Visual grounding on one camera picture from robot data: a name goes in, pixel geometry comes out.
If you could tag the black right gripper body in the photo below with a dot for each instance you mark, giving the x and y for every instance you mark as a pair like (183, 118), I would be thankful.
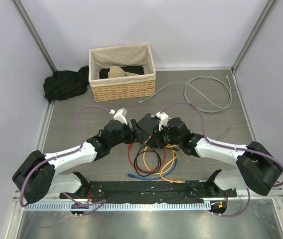
(164, 137)

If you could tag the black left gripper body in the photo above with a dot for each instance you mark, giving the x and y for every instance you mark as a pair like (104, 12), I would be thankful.
(126, 135)

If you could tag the black network switch box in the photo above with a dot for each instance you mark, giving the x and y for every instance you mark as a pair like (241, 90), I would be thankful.
(149, 123)

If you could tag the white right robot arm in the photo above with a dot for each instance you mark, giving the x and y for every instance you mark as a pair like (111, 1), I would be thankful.
(256, 168)

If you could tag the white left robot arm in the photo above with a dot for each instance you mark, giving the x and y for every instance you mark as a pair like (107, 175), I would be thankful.
(43, 174)

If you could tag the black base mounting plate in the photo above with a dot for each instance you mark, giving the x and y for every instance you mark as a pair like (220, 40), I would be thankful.
(151, 192)

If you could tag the wicker basket with liner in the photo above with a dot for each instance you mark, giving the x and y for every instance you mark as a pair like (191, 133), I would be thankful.
(123, 87)

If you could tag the beige object in basket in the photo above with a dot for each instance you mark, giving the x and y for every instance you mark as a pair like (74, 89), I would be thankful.
(117, 72)

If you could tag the black cloth in basket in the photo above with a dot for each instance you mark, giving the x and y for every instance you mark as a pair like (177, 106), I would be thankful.
(103, 74)

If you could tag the black cloth pile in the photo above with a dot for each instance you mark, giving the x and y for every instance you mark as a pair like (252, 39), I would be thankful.
(63, 85)

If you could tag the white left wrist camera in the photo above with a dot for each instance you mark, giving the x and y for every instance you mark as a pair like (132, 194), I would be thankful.
(119, 115)

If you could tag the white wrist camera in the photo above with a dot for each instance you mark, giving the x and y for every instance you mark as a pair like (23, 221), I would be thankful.
(119, 115)
(163, 120)

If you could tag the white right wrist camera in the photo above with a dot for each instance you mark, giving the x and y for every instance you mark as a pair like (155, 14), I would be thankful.
(163, 120)

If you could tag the aluminium front rail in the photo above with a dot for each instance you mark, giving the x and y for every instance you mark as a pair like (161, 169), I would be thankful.
(79, 206)

